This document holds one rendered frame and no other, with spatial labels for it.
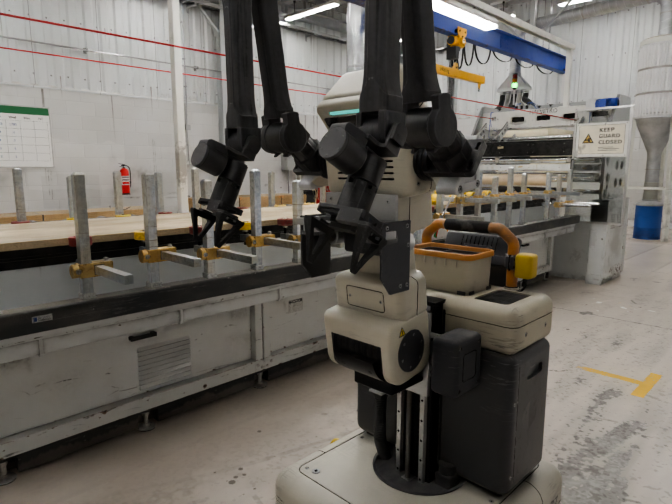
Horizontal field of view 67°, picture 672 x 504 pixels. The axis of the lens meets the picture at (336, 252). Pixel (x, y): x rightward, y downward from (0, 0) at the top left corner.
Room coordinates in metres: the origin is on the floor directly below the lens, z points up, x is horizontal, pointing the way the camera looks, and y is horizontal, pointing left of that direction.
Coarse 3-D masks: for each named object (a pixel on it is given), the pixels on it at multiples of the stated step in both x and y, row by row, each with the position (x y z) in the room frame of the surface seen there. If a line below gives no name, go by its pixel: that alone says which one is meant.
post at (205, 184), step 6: (204, 180) 2.10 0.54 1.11; (210, 180) 2.12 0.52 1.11; (204, 186) 2.10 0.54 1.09; (210, 186) 2.12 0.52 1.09; (204, 192) 2.10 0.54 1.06; (210, 192) 2.12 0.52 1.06; (204, 222) 2.11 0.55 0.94; (210, 228) 2.11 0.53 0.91; (210, 234) 2.11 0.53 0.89; (204, 240) 2.11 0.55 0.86; (210, 240) 2.11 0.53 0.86; (204, 246) 2.11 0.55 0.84; (210, 246) 2.11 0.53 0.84; (204, 264) 2.12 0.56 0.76; (210, 264) 2.11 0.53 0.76; (204, 270) 2.12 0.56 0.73; (210, 270) 2.10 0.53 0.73
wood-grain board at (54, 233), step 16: (272, 208) 3.37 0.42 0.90; (288, 208) 3.37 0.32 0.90; (304, 208) 3.37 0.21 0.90; (16, 224) 2.37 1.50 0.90; (32, 224) 2.37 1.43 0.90; (48, 224) 2.37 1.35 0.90; (64, 224) 2.37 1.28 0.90; (96, 224) 2.37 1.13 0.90; (112, 224) 2.37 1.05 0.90; (128, 224) 2.37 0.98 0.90; (160, 224) 2.37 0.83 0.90; (176, 224) 2.37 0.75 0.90; (224, 224) 2.39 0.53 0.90; (272, 224) 2.60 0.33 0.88; (0, 240) 1.83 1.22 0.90; (16, 240) 1.83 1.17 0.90; (32, 240) 1.83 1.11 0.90; (48, 240) 1.85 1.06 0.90; (64, 240) 1.89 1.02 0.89; (96, 240) 1.98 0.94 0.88; (112, 240) 2.02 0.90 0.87
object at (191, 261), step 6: (162, 252) 1.94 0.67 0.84; (168, 252) 1.92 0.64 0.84; (174, 252) 1.92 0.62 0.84; (162, 258) 1.94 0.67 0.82; (168, 258) 1.90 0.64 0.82; (174, 258) 1.87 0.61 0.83; (180, 258) 1.84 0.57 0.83; (186, 258) 1.81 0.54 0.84; (192, 258) 1.79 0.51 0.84; (198, 258) 1.79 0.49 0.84; (186, 264) 1.81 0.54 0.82; (192, 264) 1.78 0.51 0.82; (198, 264) 1.78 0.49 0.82
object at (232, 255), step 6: (198, 246) 2.22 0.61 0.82; (222, 252) 2.09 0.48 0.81; (228, 252) 2.06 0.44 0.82; (234, 252) 2.05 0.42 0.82; (240, 252) 2.05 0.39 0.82; (228, 258) 2.06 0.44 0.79; (234, 258) 2.03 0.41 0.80; (240, 258) 2.00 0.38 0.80; (246, 258) 1.97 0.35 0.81; (252, 258) 1.95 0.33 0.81
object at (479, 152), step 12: (456, 144) 1.03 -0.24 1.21; (468, 144) 1.05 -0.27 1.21; (480, 144) 1.07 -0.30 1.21; (432, 156) 1.07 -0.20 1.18; (444, 156) 1.04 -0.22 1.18; (456, 156) 1.03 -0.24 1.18; (468, 156) 1.05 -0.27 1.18; (480, 156) 1.05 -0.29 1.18; (432, 168) 1.09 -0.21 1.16; (444, 168) 1.06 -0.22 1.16; (456, 168) 1.05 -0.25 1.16; (468, 168) 1.04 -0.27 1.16
